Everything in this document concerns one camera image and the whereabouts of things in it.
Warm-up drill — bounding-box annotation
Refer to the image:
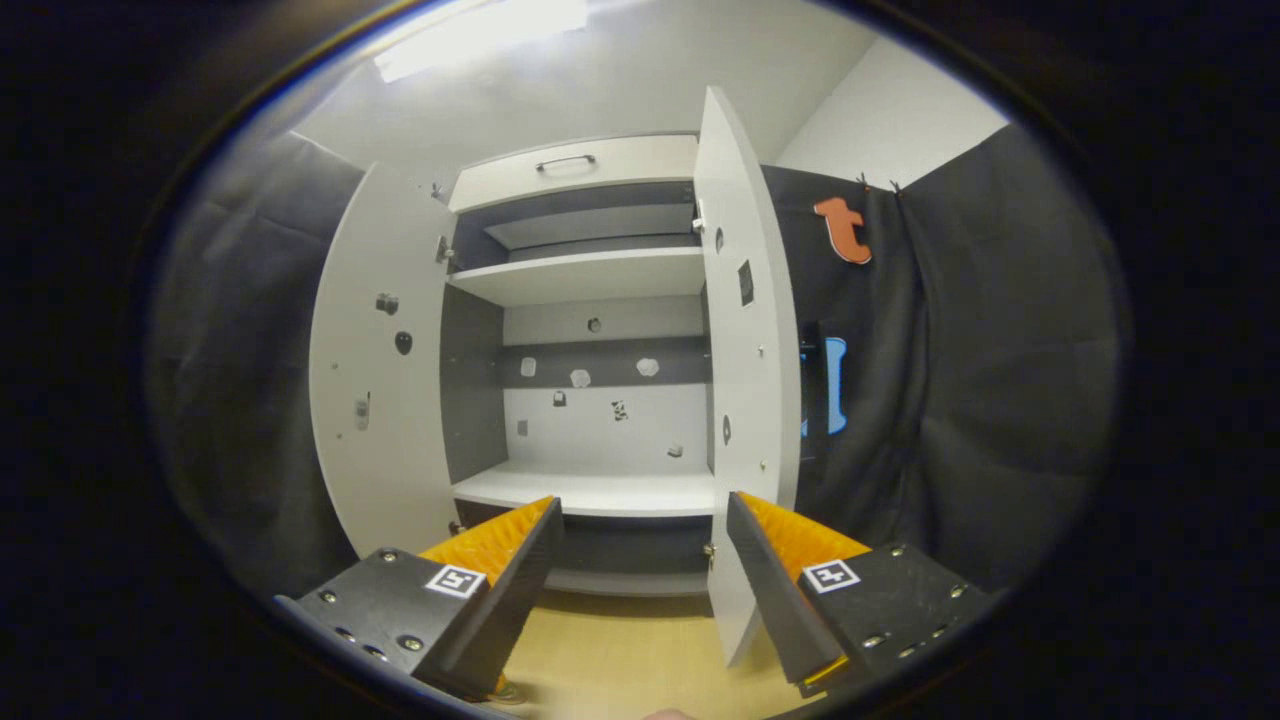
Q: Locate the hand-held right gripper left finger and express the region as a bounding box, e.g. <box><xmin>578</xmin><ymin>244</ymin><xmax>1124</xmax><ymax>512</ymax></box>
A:
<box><xmin>273</xmin><ymin>496</ymin><xmax>567</xmax><ymax>698</ymax></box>

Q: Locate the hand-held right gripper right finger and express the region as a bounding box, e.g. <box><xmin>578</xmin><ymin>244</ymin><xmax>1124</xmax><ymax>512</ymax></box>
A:
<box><xmin>725</xmin><ymin>491</ymin><xmax>1003</xmax><ymax>699</ymax></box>

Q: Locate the white cabinet door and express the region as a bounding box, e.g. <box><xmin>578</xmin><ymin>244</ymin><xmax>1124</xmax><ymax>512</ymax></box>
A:
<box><xmin>307</xmin><ymin>162</ymin><xmax>464</xmax><ymax>562</ymax></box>
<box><xmin>691</xmin><ymin>84</ymin><xmax>802</xmax><ymax>670</ymax></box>

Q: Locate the white and grey cabinet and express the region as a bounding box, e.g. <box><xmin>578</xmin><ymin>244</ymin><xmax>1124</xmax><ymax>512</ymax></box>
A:
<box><xmin>439</xmin><ymin>132</ymin><xmax>717</xmax><ymax>599</ymax></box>

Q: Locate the white cabinet shelf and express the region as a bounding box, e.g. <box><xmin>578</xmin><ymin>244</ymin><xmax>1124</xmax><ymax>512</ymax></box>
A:
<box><xmin>446</xmin><ymin>246</ymin><xmax>708</xmax><ymax>308</ymax></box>

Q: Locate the black backdrop cloth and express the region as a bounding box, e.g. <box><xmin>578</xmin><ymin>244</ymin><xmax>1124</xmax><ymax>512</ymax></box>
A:
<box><xmin>148</xmin><ymin>123</ymin><xmax>1128</xmax><ymax>603</ymax></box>

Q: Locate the ceiling light panel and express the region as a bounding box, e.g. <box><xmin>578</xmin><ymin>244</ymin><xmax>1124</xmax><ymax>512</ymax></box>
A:
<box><xmin>372</xmin><ymin>0</ymin><xmax>592</xmax><ymax>85</ymax></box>

